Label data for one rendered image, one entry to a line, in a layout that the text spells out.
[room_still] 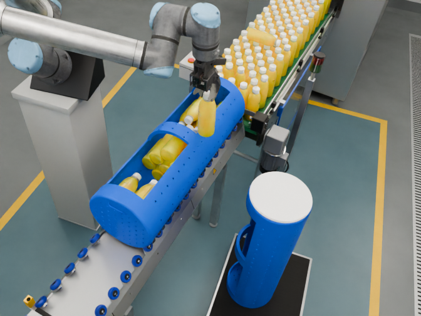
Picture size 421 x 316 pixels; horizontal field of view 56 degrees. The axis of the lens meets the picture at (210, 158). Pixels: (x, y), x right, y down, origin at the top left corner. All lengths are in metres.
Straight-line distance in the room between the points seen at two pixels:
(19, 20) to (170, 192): 0.77
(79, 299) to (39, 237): 1.36
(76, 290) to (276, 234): 0.83
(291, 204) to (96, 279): 0.85
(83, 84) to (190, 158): 0.73
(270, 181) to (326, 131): 2.02
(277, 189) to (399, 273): 1.50
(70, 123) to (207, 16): 1.09
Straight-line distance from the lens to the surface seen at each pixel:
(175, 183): 1.57
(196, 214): 2.84
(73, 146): 2.24
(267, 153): 2.35
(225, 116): 1.85
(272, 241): 1.81
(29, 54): 1.91
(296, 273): 2.62
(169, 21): 1.31
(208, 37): 1.30
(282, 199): 1.76
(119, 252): 1.69
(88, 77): 2.07
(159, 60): 1.29
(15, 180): 3.29
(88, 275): 1.66
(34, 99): 2.14
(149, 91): 3.88
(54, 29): 1.33
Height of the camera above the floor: 2.39
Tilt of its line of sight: 47 degrees down
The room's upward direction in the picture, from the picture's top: 7 degrees clockwise
